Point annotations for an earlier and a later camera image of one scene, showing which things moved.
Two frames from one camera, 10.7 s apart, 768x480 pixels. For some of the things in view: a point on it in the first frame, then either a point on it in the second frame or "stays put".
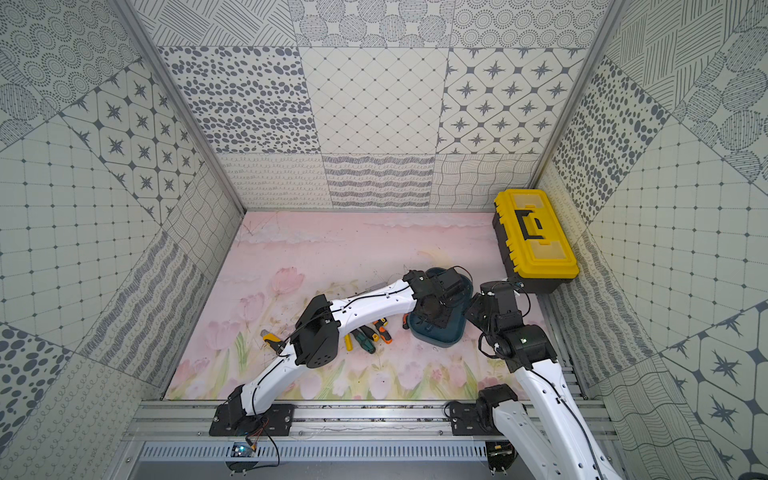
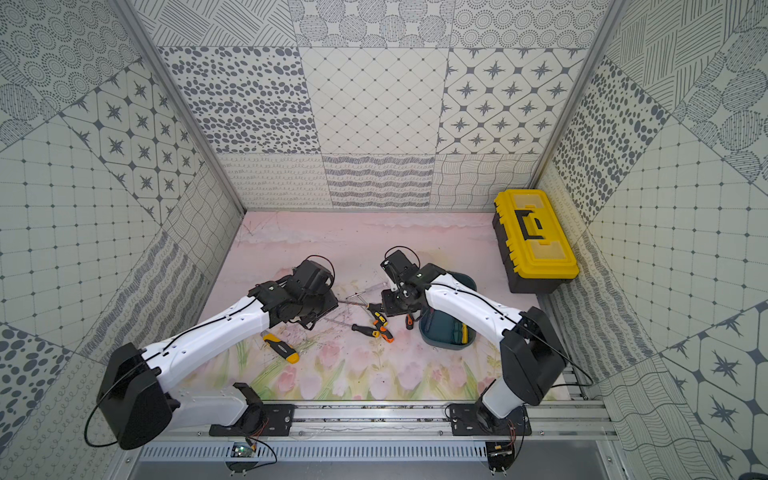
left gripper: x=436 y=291 → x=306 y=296
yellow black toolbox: x=537 y=252 stays put
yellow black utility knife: x=273 y=340 stays put
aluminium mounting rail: x=193 y=420 stays put
